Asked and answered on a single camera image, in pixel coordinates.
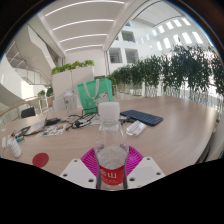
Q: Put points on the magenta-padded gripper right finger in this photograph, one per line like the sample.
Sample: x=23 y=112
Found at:
x=145 y=171

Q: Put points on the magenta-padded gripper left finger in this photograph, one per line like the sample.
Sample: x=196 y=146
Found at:
x=78 y=173

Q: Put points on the clear red-labelled water bottle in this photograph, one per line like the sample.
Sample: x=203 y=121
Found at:
x=111 y=160

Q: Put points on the flat round red coaster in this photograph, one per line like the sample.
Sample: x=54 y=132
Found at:
x=40 y=160

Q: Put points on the small white tissue pack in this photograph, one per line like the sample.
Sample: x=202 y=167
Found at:
x=136 y=128

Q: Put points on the colourful sticker sheet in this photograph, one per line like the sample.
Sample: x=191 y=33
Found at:
x=51 y=130

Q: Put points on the dark blue flat keyboard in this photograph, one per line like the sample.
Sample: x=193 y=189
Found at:
x=143 y=117

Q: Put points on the small black case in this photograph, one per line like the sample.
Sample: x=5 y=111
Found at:
x=53 y=121

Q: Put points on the open brown notebook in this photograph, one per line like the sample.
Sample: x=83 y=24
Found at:
x=35 y=128

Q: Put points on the white grid-pattern mug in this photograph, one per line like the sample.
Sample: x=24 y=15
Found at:
x=15 y=148

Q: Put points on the tall clear shaker bottle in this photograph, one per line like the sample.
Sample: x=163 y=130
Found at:
x=70 y=103

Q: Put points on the white chair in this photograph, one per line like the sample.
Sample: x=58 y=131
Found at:
x=57 y=105

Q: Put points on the black chair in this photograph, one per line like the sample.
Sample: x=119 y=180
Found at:
x=28 y=112

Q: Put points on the green tote bag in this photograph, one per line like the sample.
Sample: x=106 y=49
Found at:
x=91 y=95

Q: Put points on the brown planter with green plants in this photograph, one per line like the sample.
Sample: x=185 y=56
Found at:
x=49 y=96

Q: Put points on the white cabinet topped with plants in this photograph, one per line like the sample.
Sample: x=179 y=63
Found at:
x=71 y=81

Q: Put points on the long row of green plants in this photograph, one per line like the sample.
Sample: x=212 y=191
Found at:
x=180 y=71

